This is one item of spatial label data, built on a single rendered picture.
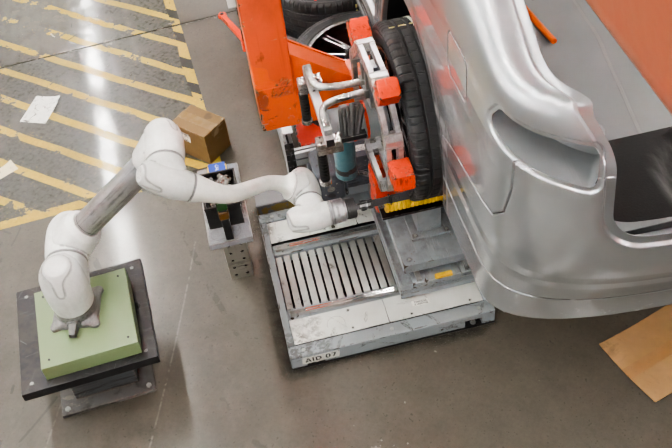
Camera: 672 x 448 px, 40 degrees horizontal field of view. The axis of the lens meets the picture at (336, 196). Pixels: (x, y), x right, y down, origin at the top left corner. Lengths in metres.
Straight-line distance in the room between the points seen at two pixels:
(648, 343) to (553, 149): 1.55
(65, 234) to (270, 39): 1.05
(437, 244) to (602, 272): 1.29
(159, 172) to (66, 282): 0.58
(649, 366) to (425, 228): 1.00
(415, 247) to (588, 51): 1.03
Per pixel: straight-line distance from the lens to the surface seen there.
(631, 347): 3.76
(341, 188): 3.86
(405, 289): 3.69
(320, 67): 3.73
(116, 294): 3.59
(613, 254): 2.50
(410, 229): 3.78
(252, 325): 3.85
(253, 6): 3.49
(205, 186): 3.11
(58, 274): 3.37
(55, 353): 3.52
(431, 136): 3.06
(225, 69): 5.10
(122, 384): 3.79
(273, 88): 3.71
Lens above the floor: 3.04
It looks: 46 degrees down
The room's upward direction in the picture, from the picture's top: 8 degrees counter-clockwise
